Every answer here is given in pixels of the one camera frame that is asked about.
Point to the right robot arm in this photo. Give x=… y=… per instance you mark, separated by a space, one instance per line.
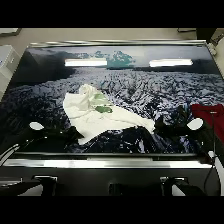
x=195 y=124

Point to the white T-shirt with green print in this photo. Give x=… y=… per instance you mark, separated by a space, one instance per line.
x=86 y=113

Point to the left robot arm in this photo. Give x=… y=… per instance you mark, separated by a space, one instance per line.
x=36 y=126

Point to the silver frame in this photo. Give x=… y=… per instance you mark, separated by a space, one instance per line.
x=106 y=163

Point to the red garment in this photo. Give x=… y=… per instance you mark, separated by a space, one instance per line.
x=204 y=113

